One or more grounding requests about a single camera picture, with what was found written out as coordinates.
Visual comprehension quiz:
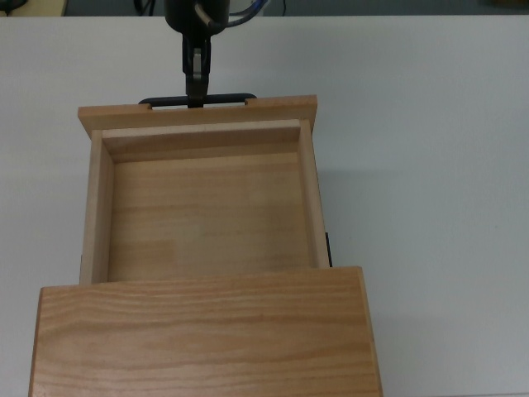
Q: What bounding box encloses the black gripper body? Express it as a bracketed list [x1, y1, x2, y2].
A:
[163, 0, 231, 36]

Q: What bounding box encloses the wooden drawer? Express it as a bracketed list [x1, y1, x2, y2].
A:
[78, 94, 332, 287]

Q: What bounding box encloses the tan wooden board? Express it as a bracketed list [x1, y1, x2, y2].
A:
[0, 0, 67, 17]

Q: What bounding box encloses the wooden cabinet housing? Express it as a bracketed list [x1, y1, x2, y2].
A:
[27, 265, 384, 397]

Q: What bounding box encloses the blue cable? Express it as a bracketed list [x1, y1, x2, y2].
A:
[227, 0, 269, 26]

